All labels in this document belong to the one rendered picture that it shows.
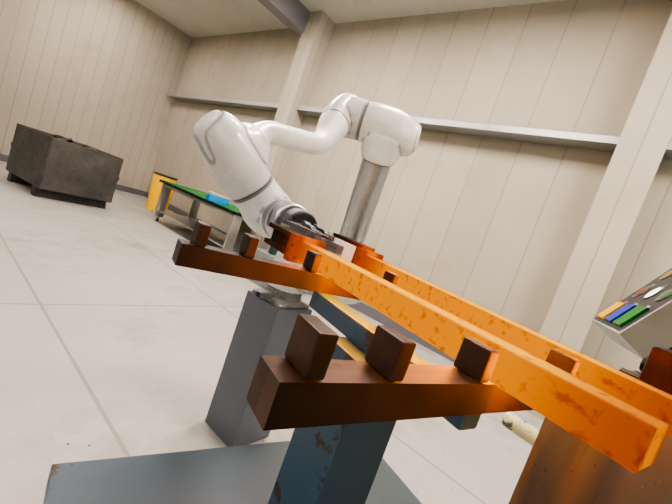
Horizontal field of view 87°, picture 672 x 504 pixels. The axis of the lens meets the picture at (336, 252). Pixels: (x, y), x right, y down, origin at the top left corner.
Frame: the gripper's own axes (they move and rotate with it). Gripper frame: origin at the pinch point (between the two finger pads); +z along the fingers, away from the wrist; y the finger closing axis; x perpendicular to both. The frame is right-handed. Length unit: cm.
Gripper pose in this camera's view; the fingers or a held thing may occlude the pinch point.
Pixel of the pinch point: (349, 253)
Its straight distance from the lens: 56.1
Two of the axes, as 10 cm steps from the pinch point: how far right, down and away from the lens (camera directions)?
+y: -7.8, -2.1, -5.9
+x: 3.3, -9.4, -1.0
